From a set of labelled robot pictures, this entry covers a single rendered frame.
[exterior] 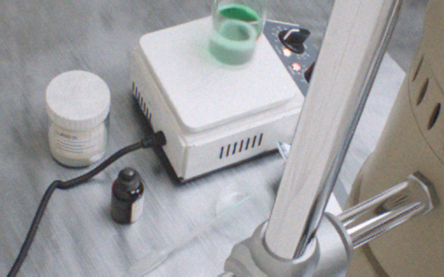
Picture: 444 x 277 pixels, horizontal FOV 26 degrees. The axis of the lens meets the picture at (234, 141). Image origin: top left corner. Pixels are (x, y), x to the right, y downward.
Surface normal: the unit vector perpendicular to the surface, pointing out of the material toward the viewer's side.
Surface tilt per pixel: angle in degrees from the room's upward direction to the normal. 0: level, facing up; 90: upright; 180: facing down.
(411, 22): 0
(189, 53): 0
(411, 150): 90
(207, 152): 90
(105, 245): 0
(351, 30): 90
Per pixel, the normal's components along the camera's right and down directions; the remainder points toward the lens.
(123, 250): 0.12, -0.58
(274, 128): 0.44, 0.76
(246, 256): -0.64, -0.38
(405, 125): -0.98, 0.07
